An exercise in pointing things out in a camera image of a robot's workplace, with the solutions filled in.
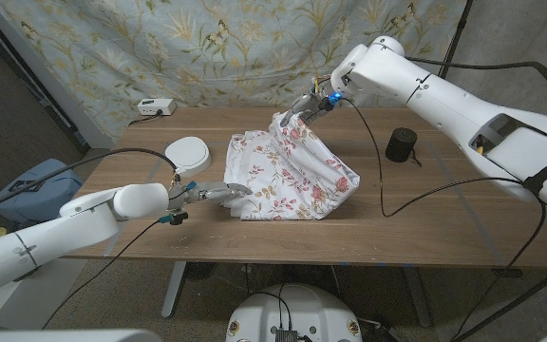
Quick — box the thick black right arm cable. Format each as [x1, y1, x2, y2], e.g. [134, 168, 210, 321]
[405, 55, 547, 342]

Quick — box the small black device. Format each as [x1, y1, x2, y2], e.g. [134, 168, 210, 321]
[9, 179, 46, 193]

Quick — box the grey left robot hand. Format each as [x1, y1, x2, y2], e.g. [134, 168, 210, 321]
[182, 180, 254, 205]

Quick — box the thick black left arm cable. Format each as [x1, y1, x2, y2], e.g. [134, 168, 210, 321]
[0, 147, 179, 218]

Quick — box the blue box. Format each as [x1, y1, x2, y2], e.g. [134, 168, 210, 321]
[0, 158, 85, 223]

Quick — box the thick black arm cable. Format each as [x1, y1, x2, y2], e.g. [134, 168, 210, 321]
[405, 55, 547, 342]
[0, 147, 179, 218]

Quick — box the white round flat device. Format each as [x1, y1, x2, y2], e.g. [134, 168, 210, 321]
[164, 136, 212, 178]

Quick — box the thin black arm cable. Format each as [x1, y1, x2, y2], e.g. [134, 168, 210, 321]
[342, 97, 547, 342]
[40, 218, 163, 330]

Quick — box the white robot torso base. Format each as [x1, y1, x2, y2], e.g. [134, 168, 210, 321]
[224, 283, 364, 342]

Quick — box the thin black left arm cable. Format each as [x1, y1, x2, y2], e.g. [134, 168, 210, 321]
[40, 218, 163, 330]

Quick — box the pale blue floral backdrop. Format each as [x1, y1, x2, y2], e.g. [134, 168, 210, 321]
[0, 0, 468, 143]

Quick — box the black torso cable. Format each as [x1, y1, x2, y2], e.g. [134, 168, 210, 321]
[253, 283, 294, 330]

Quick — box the white power strip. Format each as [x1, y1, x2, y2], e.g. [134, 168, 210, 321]
[136, 98, 178, 117]

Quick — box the black backdrop stand pole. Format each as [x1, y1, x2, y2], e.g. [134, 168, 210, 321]
[437, 0, 474, 80]

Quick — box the black power strip cable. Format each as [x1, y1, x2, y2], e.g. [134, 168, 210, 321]
[127, 109, 164, 127]

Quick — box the white red-flowered cloth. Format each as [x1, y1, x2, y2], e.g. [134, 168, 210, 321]
[223, 111, 362, 222]

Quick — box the white floor platform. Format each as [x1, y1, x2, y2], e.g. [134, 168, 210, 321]
[0, 258, 87, 330]

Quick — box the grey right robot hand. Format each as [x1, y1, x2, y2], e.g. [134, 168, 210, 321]
[279, 89, 336, 128]

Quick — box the black slanted wall rail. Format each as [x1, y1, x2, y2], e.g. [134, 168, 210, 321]
[0, 0, 89, 151]

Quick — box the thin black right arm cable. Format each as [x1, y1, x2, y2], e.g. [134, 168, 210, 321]
[342, 97, 547, 342]

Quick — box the white table leg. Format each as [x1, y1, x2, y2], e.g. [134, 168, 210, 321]
[160, 260, 188, 319]

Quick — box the grey table leg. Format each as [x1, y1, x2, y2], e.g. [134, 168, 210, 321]
[402, 265, 434, 328]

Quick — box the black cylindrical speaker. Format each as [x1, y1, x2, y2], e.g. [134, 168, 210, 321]
[385, 126, 423, 167]

